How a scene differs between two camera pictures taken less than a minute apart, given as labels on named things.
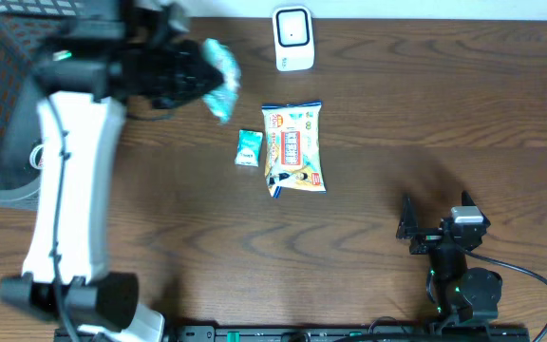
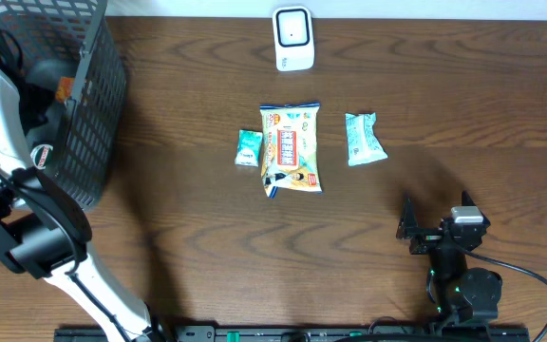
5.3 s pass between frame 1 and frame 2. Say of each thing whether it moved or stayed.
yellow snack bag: stayed
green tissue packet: stayed
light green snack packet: moved
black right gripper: stayed
